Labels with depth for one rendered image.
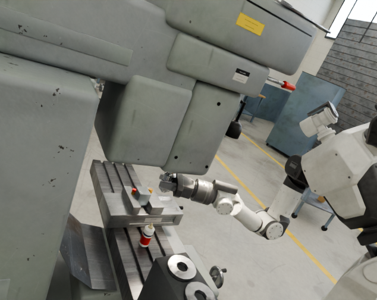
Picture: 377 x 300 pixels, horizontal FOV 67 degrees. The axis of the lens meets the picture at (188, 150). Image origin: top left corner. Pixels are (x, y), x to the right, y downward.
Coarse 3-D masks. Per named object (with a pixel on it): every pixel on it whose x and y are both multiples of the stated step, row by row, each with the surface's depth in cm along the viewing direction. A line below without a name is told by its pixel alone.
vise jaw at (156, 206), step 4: (148, 188) 133; (152, 188) 134; (152, 192) 131; (152, 196) 128; (156, 196) 129; (152, 200) 125; (156, 200) 126; (160, 200) 128; (148, 204) 124; (152, 204) 123; (156, 204) 124; (160, 204) 125; (148, 208) 124; (152, 208) 121; (156, 208) 122; (160, 208) 123; (152, 212) 122; (156, 212) 123; (160, 212) 124
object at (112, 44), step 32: (0, 0) 53; (32, 0) 55; (64, 0) 57; (96, 0) 59; (128, 0) 61; (0, 32) 55; (32, 32) 57; (64, 32) 59; (96, 32) 62; (128, 32) 65; (160, 32) 67; (64, 64) 62; (96, 64) 65; (128, 64) 68; (160, 64) 71
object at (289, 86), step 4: (268, 76) 89; (272, 80) 90; (276, 80) 90; (280, 84) 92; (284, 84) 92; (288, 84) 93; (292, 84) 94; (284, 88) 94; (288, 88) 94; (292, 88) 94
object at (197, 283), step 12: (156, 264) 84; (168, 264) 83; (180, 264) 86; (192, 264) 87; (156, 276) 84; (168, 276) 81; (180, 276) 81; (192, 276) 82; (144, 288) 89; (156, 288) 84; (168, 288) 79; (180, 288) 79; (192, 288) 79; (204, 288) 80
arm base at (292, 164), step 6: (294, 156) 119; (300, 156) 116; (288, 162) 120; (294, 162) 117; (300, 162) 114; (288, 168) 119; (294, 168) 116; (300, 168) 112; (288, 174) 118; (294, 174) 114; (300, 174) 113; (300, 180) 113; (306, 180) 113
